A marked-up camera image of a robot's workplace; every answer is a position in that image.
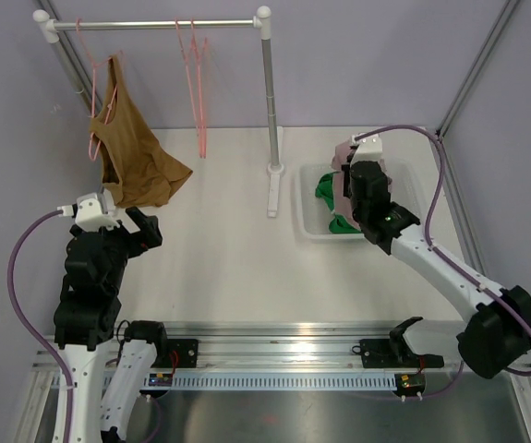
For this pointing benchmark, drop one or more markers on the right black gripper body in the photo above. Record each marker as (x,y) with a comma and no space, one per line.
(357,212)

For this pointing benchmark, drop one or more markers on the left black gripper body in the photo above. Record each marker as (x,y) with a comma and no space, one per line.
(123,247)

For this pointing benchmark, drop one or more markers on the mauve tank top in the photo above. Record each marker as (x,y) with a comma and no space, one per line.
(340,164)

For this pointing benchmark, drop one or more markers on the green tank top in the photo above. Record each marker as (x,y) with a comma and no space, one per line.
(342,221)

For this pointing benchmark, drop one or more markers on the brown tank top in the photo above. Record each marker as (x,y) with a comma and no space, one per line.
(136,171)

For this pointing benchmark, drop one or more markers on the pink hanger of brown top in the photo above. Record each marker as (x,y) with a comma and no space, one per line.
(95,92)

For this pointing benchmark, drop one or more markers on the pink hanger of mauve top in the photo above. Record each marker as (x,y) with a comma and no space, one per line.
(187,61)

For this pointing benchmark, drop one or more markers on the pink hanger of green top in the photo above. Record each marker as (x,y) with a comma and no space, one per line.
(195,53)

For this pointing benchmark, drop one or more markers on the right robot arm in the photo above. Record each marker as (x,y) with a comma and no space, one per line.
(497,321)

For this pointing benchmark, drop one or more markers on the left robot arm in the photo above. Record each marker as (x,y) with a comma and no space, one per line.
(91,409)

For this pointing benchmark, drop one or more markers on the white plastic basket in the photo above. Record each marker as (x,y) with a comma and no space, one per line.
(313,216)

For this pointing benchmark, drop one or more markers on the white metal clothes rack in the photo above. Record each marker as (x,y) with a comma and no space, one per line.
(262,22)

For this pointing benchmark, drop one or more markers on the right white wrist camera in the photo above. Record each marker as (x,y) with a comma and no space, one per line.
(368,149)

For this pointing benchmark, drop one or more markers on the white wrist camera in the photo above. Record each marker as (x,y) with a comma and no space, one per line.
(368,149)
(91,213)

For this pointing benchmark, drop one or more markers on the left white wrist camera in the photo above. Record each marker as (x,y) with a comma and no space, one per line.
(91,213)

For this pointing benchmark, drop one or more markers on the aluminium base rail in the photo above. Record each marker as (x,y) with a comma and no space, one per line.
(277,347)

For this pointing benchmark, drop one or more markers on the white slotted cable duct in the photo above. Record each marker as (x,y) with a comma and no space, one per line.
(228,381)

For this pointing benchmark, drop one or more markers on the aluminium frame post left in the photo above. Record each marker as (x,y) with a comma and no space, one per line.
(65,51)

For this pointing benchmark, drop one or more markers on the aluminium frame post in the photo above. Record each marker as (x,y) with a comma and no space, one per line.
(485,52)
(65,51)

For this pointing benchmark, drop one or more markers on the aluminium frame post right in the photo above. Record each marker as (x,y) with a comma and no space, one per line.
(485,52)

